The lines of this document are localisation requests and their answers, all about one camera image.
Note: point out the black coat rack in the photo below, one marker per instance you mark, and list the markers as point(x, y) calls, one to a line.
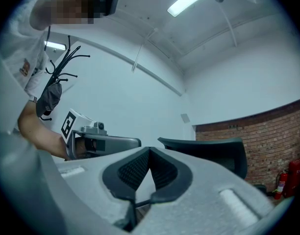
point(63, 62)

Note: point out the white ceiling conduit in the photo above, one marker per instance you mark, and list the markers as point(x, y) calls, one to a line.
point(228, 21)
point(142, 48)

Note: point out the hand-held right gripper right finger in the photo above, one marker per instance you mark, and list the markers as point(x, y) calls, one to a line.
point(201, 204)

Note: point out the person's head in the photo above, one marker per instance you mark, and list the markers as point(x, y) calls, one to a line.
point(42, 13)

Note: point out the grey cap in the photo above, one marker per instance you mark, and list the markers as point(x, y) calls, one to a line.
point(49, 99)

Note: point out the black office chair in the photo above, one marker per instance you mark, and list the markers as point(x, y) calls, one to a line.
point(213, 153)

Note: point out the person's white shirt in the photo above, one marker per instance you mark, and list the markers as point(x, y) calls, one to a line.
point(20, 48)

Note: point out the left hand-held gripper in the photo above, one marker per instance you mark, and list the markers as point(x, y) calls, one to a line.
point(69, 124)

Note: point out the red fire equipment cabinet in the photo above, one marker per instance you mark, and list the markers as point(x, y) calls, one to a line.
point(295, 177)

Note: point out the black head-worn camera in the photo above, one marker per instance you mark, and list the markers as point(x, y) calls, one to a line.
point(109, 1)

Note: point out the person's left hand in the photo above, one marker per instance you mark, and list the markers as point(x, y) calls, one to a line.
point(85, 147)

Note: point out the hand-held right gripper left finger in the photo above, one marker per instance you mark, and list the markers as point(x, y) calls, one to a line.
point(86, 185)

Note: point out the small ceiling light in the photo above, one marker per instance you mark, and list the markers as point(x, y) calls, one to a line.
point(54, 45)

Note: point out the white wall plate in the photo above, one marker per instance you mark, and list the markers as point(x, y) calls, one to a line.
point(185, 118)

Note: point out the red fire extinguisher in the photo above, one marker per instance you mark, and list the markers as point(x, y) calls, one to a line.
point(282, 185)

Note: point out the person's left forearm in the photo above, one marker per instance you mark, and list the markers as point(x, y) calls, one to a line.
point(39, 131)

